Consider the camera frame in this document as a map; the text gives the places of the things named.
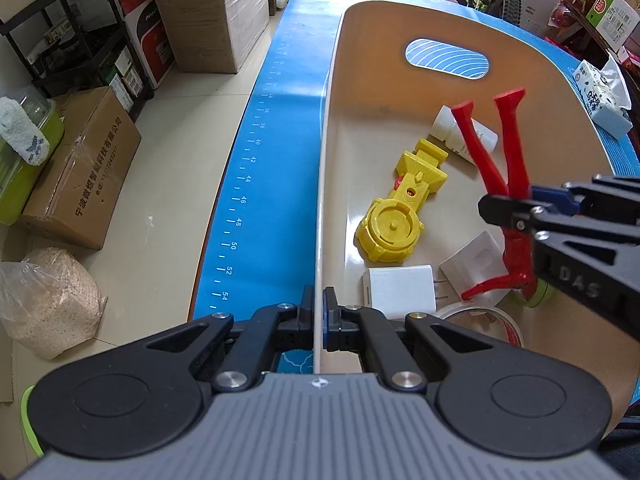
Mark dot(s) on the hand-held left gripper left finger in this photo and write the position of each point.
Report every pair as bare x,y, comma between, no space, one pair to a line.
307,320

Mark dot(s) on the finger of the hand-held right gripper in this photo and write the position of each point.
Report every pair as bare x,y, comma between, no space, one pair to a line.
550,200
575,260

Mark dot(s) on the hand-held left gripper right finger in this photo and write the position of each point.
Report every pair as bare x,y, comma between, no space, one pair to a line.
327,320

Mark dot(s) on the green round object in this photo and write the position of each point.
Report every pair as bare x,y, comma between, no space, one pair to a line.
537,297

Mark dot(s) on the red plastic pliers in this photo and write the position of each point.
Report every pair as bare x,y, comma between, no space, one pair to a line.
515,160

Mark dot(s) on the white wall charger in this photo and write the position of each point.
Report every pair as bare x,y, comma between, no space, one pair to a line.
400,290

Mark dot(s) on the white square adapter block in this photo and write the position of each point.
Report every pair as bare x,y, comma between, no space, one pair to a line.
470,260

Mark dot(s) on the clear adhesive tape roll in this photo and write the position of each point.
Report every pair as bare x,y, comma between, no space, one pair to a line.
480,310

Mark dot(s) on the yellow plastic toy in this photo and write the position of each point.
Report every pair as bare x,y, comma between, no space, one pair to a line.
390,230

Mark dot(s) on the white plastic bottle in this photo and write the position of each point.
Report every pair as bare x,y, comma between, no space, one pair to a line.
445,127

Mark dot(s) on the beige wooden tray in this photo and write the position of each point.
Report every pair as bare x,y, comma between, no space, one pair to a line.
380,85

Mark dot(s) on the white tissue pack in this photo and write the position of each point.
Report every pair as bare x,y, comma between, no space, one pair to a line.
597,105

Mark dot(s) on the dark wooden shelf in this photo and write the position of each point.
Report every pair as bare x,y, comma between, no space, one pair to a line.
575,22

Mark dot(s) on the blue silicone mat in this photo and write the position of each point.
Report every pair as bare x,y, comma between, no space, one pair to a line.
285,135

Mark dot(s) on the green white carton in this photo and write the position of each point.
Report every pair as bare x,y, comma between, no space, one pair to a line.
610,15

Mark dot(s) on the person's dark trousers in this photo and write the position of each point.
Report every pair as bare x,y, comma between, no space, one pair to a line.
625,455

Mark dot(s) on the clear bag of grain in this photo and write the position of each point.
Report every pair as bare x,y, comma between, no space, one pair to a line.
50,305

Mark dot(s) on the flat brown cardboard box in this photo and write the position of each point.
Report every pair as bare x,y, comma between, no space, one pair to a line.
85,170

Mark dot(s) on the red white appliance box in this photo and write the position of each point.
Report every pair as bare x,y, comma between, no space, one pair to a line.
155,45

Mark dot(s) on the green lidded container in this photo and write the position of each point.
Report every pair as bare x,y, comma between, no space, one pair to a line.
20,185

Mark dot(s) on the plastic-wrapped cardboard box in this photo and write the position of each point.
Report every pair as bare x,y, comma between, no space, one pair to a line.
210,15

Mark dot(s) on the white patterned cloth roll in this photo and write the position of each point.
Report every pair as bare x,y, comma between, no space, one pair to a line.
20,130

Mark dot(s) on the black metal rack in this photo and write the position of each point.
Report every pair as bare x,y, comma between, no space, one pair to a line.
50,5

